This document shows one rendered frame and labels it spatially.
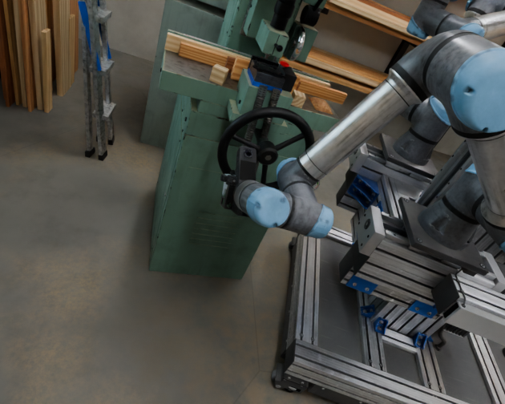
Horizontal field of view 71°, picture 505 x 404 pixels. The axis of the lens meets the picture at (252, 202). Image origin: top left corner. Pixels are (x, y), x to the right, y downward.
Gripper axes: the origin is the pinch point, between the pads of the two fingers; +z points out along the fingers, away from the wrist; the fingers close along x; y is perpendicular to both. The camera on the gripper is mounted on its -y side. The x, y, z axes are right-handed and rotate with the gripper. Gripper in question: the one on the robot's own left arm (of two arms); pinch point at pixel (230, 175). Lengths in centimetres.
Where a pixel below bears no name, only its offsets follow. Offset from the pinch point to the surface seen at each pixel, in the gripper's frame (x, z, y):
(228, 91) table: -2.5, 13.4, -24.2
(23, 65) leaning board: -93, 145, -27
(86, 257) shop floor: -38, 61, 51
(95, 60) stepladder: -51, 97, -34
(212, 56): -7.6, 24.8, -35.3
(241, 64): 0.6, 17.2, -33.9
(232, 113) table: -1.6, 6.3, -17.5
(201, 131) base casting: -7.1, 21.0, -10.9
